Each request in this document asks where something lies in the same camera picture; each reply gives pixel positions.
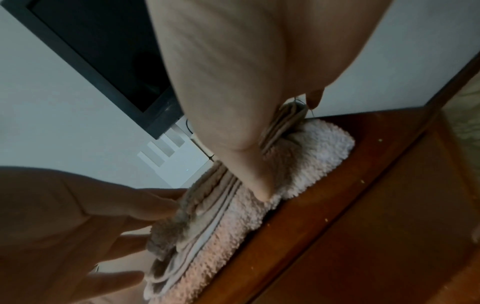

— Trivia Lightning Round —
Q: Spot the person's left hand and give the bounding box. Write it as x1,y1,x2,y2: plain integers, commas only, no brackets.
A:
0,166,189,304

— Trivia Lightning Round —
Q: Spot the person's right hand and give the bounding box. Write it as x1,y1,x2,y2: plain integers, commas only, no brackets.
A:
144,0,395,202

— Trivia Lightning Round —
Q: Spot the pink cleaning cloth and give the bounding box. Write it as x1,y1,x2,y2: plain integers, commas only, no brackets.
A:
142,102,357,304

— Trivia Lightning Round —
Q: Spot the white router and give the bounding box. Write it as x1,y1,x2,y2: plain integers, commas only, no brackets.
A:
136,123,211,189

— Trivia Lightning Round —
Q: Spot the black television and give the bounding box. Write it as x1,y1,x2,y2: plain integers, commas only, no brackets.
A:
0,0,185,140

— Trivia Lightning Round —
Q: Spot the red wooden table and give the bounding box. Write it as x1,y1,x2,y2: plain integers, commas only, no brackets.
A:
194,55,480,304

